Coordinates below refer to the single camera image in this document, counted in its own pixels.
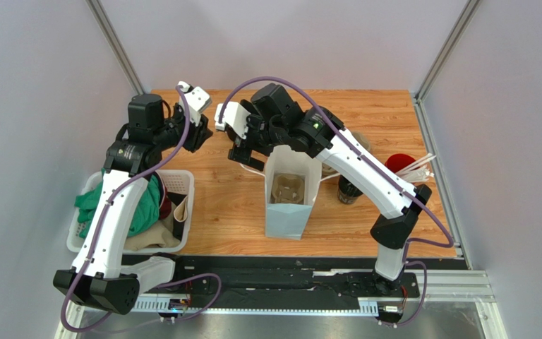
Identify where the beige cloth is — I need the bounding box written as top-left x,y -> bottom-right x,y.
124,193 -> 189,251

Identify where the black cup lid stack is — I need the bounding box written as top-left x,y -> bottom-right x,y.
225,126 -> 241,145

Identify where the green cloth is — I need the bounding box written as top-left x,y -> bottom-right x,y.
74,174 -> 165,239

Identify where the white plastic basket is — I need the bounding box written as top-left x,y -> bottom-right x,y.
66,169 -> 195,254

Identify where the purple cable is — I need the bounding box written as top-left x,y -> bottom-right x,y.
217,76 -> 455,328
60,84 -> 222,333

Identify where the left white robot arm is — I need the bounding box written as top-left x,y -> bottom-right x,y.
53,87 -> 212,314

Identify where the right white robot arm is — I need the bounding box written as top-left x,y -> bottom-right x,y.
215,78 -> 432,290

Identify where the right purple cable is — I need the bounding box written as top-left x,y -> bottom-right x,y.
217,76 -> 455,328

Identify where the black paper cup stack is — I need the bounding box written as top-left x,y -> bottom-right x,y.
337,176 -> 363,205

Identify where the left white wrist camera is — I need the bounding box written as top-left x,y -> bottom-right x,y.
176,81 -> 212,126

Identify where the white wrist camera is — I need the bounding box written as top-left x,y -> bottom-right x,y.
215,102 -> 251,140
176,81 -> 212,126

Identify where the white paper bag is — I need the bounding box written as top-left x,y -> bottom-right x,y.
250,145 -> 336,240

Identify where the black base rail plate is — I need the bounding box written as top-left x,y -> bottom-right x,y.
156,256 -> 421,311

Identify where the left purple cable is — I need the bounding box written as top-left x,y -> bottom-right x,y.
60,84 -> 222,333

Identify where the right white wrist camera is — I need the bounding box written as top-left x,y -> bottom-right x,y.
215,102 -> 251,140

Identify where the red straw holder cup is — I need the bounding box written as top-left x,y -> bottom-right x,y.
385,153 -> 416,173

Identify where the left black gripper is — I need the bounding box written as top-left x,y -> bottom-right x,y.
152,102 -> 212,153

